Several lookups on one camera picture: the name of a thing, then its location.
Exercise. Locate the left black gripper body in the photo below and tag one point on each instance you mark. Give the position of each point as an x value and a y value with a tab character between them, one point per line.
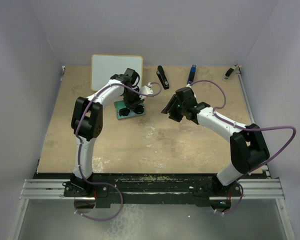
131	98

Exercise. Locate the blue stapler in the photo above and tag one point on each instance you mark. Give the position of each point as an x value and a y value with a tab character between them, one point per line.
191	75

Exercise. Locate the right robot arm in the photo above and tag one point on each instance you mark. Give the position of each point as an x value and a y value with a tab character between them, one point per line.
248	148

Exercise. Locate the small whiteboard yellow frame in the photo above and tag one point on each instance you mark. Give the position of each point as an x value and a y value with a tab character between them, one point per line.
103	67

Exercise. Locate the black handled tool at corner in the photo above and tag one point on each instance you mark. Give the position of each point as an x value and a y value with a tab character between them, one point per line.
233	69

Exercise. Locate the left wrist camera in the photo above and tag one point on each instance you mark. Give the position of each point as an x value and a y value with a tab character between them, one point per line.
146	90

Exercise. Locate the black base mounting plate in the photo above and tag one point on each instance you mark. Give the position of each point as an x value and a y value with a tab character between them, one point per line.
105	189

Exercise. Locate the green lined glasses case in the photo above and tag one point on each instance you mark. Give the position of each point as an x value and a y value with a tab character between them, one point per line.
120	104

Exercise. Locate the aviator sunglasses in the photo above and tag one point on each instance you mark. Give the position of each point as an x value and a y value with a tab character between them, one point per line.
125	111

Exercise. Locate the black stapler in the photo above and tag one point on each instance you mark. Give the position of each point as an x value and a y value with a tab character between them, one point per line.
162	77

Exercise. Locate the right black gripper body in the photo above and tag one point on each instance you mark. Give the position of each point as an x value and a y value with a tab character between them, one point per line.
176	109

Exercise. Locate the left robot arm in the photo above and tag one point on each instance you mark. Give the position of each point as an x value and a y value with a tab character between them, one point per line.
87	120

